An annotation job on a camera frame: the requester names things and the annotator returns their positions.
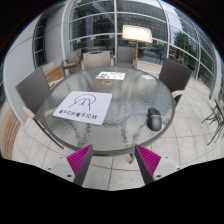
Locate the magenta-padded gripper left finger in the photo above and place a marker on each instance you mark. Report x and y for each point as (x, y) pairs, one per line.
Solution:
(78, 160)

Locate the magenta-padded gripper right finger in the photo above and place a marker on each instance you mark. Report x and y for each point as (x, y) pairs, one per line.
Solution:
(148, 160)

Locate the black computer mouse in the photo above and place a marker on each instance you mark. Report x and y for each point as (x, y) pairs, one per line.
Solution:
(154, 120)

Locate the black metal outdoor furniture group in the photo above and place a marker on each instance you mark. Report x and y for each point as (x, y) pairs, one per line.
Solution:
(216, 120)

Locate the dark wicker chair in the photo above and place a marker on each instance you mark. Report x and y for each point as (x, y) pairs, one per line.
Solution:
(33, 90)
(175, 75)

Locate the colourful picture menu card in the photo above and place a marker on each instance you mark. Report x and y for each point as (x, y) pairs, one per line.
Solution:
(110, 75)

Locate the grey wicker armchair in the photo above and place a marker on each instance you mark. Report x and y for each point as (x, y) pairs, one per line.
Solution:
(74, 60)

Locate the gold menu stand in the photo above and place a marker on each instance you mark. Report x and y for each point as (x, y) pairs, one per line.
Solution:
(136, 33)

